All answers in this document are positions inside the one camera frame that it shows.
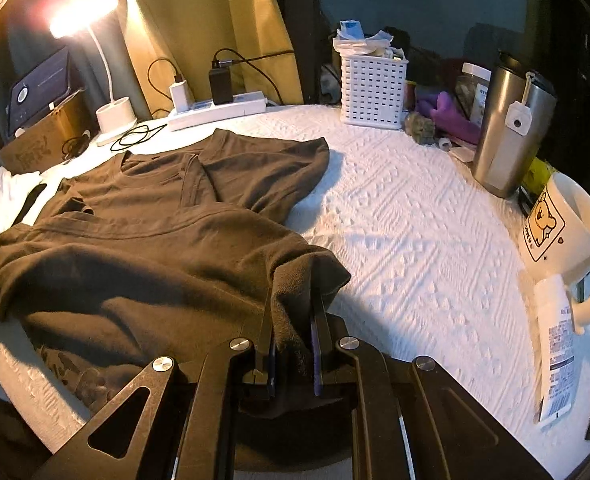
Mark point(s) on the glass jar with white lid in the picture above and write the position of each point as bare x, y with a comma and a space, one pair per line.
475, 72

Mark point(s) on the white plastic basket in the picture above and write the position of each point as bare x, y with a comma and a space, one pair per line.
375, 95

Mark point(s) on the yellow green packet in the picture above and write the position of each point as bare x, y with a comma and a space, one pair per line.
537, 175

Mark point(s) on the purple cloth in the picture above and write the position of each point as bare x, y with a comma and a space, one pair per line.
450, 115

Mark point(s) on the white labelled tube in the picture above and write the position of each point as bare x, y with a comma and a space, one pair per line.
557, 360

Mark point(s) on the white paper packets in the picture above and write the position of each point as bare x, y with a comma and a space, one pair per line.
352, 30

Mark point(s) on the white bear print mug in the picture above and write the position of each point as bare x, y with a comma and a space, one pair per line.
560, 225

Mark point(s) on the white crumpled blanket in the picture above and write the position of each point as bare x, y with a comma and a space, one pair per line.
25, 177

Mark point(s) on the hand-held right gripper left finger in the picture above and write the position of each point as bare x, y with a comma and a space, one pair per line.
271, 360

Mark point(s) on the yellow curtain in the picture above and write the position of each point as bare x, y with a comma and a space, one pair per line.
200, 10

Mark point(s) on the small grey bundle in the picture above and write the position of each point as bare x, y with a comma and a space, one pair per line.
420, 129

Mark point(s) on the cardboard box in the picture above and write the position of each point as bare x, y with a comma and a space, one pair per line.
40, 145

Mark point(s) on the steel tumbler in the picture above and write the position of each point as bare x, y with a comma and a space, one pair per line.
500, 135

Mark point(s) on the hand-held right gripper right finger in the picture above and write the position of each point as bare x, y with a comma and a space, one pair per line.
318, 355

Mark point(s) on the white charger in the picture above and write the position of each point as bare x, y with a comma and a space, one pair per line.
180, 92

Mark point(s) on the white textured bedspread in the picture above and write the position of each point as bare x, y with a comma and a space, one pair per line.
425, 260

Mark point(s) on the white power strip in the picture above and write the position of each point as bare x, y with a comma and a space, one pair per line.
215, 112

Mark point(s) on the black tablet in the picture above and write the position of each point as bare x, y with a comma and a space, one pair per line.
40, 85

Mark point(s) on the brown t-shirt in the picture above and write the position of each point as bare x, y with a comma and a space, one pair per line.
150, 260

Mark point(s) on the dark grey curtain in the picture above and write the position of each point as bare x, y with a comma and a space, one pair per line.
87, 70

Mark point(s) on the white desk lamp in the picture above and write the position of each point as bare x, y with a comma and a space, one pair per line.
115, 120

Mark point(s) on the black charger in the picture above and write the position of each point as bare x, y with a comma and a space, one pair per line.
221, 85

